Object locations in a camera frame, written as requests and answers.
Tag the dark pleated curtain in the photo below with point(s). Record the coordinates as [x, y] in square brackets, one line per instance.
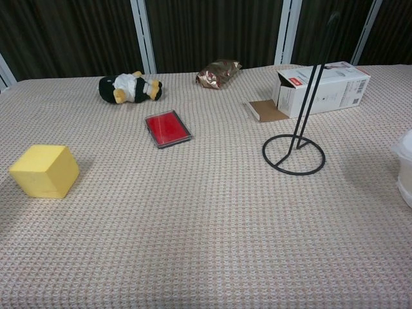
[212, 32]

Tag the black and white plush toy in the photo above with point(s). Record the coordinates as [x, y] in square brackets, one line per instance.
[132, 87]

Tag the white paper towel roll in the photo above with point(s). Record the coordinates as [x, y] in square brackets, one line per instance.
[404, 170]

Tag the black wire towel holder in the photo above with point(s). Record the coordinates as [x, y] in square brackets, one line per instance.
[305, 106]

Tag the white frame post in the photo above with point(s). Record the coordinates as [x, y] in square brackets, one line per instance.
[284, 32]
[5, 75]
[143, 35]
[365, 35]

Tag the red ink pad case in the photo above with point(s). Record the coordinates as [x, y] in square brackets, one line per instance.
[167, 128]

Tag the beige woven tablecloth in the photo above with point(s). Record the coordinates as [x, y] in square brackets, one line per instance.
[193, 209]

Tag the shiny brown foil bag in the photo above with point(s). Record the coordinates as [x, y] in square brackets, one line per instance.
[217, 74]

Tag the white cardboard box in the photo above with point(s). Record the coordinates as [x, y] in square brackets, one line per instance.
[334, 87]

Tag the yellow foam cube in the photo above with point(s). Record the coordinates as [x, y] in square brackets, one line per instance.
[43, 170]

